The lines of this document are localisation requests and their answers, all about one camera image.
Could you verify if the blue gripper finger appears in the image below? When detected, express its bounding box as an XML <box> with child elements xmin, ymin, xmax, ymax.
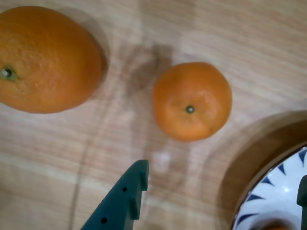
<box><xmin>80</xmin><ymin>159</ymin><xmax>150</xmax><ymax>230</ymax></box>
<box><xmin>296</xmin><ymin>174</ymin><xmax>307</xmax><ymax>230</ymax></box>

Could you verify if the medium orange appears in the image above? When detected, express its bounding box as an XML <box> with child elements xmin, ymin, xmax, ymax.
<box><xmin>263</xmin><ymin>224</ymin><xmax>292</xmax><ymax>230</ymax></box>

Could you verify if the small orange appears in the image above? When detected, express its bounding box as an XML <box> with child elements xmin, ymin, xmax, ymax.
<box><xmin>152</xmin><ymin>61</ymin><xmax>233</xmax><ymax>142</ymax></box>

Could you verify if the large orange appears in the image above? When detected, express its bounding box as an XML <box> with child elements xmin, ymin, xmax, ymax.
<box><xmin>0</xmin><ymin>5</ymin><xmax>103</xmax><ymax>114</ymax></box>

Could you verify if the white plate with blue strokes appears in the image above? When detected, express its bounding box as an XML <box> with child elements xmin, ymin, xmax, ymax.
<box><xmin>231</xmin><ymin>146</ymin><xmax>307</xmax><ymax>230</ymax></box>

